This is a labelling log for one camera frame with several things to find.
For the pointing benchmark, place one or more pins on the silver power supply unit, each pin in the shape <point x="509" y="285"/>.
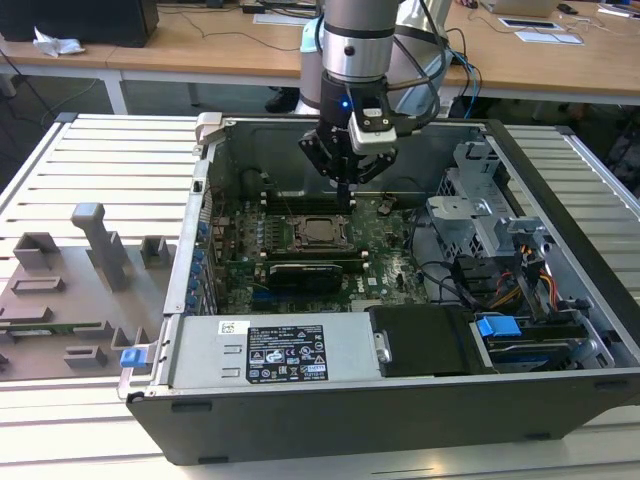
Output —
<point x="200" y="350"/>

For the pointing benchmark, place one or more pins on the black computer mouse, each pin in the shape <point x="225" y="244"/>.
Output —
<point x="567" y="8"/>

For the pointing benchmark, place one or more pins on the silver drive cage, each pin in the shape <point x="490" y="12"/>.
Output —
<point x="460" y="220"/>

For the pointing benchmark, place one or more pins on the green RAM stick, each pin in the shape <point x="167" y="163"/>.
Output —
<point x="55" y="328"/>

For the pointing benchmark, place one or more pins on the green motherboard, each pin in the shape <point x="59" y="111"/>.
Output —
<point x="385" y="280"/>

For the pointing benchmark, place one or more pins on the silver square CPU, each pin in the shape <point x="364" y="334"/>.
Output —
<point x="320" y="230"/>

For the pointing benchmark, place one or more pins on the black drive cover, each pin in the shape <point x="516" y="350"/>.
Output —
<point x="425" y="340"/>

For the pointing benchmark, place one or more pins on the white paper sheets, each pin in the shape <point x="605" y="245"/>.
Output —
<point x="550" y="37"/>

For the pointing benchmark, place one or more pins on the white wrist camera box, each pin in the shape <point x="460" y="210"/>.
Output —
<point x="372" y="140"/>

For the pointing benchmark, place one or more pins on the black graphics card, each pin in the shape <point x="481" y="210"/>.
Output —
<point x="305" y="280"/>

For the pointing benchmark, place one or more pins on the blue expansion slot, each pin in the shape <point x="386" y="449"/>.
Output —
<point x="265" y="300"/>

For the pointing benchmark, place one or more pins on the small white device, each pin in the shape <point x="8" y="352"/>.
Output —
<point x="445" y="107"/>

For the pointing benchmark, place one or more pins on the blue plastic latch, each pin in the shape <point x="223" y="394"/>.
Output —
<point x="131" y="358"/>

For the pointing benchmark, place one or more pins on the black PC case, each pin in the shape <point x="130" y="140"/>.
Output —
<point x="350" y="425"/>

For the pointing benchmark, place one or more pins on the blue disk carrier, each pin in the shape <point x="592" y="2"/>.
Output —
<point x="497" y="327"/>

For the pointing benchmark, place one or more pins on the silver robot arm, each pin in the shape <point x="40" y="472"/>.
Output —
<point x="355" y="30"/>

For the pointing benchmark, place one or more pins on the grey parts rack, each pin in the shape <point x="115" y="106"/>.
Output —
<point x="65" y="300"/>

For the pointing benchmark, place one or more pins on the black RAM slot bank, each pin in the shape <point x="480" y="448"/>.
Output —
<point x="305" y="202"/>
<point x="320" y="255"/>

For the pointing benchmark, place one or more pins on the white paper sheet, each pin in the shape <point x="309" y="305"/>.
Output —
<point x="275" y="20"/>

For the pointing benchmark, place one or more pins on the crumpled white paper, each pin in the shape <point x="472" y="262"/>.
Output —
<point x="55" y="46"/>

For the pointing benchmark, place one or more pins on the black desktop box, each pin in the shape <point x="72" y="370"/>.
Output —
<point x="75" y="20"/>

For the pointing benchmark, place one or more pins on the grey case latch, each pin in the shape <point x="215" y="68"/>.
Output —
<point x="207" y="122"/>

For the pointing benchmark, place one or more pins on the black office chair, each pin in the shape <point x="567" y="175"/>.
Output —
<point x="625" y="150"/>

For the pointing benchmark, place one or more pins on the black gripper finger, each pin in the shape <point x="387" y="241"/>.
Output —
<point x="375" y="167"/>
<point x="322" y="157"/>

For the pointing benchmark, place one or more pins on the silver laptop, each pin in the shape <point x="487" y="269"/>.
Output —
<point x="520" y="5"/>

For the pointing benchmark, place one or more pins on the CPU socket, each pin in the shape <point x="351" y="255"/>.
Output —
<point x="298" y="243"/>

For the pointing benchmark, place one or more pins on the white framed tablet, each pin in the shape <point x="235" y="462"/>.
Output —
<point x="530" y="22"/>

